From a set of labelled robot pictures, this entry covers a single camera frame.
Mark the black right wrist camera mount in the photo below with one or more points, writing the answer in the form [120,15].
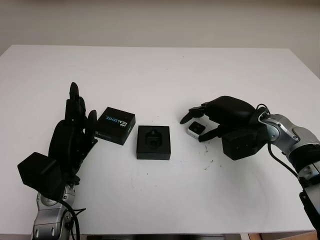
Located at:
[242,145]

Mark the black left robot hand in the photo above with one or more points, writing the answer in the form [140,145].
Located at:
[65,140]

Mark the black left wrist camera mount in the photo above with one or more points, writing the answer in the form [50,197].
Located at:
[37,172]

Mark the black RealSense box lid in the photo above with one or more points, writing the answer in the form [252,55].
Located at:
[112,125]

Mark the black camera box base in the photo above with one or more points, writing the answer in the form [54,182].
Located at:
[152,154]

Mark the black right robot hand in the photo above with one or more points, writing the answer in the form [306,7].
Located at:
[232,110]

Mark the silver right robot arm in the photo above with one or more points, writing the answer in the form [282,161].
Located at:
[300,140]

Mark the small silver depth camera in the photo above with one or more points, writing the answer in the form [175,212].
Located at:
[195,128]

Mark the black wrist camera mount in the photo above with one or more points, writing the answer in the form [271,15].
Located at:
[242,145]
[37,172]

